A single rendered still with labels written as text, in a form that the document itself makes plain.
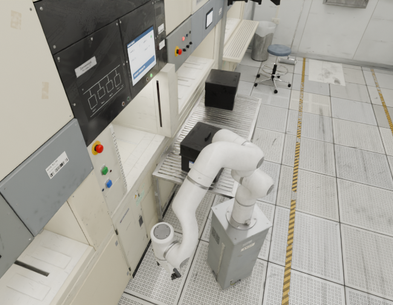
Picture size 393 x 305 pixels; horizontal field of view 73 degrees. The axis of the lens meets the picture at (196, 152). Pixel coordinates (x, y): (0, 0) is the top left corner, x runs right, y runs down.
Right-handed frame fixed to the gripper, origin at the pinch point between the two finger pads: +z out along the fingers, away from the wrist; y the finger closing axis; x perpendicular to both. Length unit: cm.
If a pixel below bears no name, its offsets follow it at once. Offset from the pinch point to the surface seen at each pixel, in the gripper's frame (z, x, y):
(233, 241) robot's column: 25, -43, -7
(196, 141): 0, -70, 49
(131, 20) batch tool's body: -75, -46, 70
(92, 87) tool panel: -61, -13, 54
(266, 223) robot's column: 26, -67, -14
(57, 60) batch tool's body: -77, -2, 49
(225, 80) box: 0, -149, 87
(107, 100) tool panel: -51, -19, 57
